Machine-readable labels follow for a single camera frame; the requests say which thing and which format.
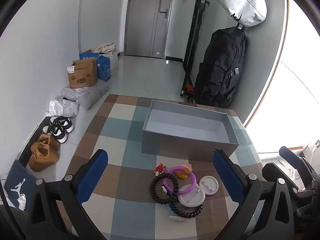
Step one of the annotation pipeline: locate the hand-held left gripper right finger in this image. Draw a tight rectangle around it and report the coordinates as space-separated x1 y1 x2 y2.
212 149 295 240

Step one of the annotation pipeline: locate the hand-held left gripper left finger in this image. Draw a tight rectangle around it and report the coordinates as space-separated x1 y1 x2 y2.
26 149 109 240

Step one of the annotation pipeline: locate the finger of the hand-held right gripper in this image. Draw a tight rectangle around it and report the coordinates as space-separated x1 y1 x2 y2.
279 146 317 192
262 162 301 196

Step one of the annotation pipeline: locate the small white round badge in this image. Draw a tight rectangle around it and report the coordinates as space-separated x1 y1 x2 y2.
198 174 220 196

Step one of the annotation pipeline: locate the large white round badge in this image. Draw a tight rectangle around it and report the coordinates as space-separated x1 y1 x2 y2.
178 184 206 207

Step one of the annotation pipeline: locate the pink pig charm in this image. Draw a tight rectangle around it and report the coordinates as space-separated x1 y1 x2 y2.
175 164 193 179

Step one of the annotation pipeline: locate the purple ring bracelet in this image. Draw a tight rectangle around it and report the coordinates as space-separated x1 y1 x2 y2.
162 165 197 196

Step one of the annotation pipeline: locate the grey storage box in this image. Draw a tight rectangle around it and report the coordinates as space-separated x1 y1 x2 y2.
142 99 240 162

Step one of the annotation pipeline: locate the black spiral hair tie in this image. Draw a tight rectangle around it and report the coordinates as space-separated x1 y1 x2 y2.
168 192 203 218
150 172 179 204

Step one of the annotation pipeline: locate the red charm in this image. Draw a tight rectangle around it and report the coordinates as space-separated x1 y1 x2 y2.
154 164 168 177

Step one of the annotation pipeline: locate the checkered tablecloth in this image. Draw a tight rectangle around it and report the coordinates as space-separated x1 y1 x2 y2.
56 94 265 240

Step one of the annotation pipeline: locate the brown shoe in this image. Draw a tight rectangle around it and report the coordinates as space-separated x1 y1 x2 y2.
28 142 60 172
37 134 60 152

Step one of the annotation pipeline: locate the black white sneaker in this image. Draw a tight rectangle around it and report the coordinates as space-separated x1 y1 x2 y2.
49 116 75 133
42 124 68 144

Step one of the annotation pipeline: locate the silver crumpled bag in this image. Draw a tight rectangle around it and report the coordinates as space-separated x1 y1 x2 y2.
46 99 79 118

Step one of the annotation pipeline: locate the grey parcel bag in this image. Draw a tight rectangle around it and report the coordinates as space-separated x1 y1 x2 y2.
61 79 110 110

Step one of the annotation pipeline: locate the brown cardboard box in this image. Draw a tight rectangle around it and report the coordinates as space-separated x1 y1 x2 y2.
66 59 98 89

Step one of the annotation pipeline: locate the blue cardboard box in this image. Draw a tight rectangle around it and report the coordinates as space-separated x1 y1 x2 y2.
79 50 111 82

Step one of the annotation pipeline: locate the black backpack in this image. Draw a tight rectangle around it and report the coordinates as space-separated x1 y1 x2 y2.
194 26 248 109

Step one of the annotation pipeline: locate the white plastic bag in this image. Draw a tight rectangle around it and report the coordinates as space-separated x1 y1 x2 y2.
102 51 118 75

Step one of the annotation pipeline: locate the beige cloth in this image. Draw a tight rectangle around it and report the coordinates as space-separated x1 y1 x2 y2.
94 42 117 53

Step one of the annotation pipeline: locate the white hanging bag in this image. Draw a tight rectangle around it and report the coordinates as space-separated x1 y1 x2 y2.
213 0 267 27

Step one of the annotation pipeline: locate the grey door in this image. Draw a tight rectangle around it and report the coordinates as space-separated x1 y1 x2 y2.
124 0 181 59

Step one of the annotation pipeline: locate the black metal frame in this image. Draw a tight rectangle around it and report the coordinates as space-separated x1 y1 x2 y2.
179 0 209 98

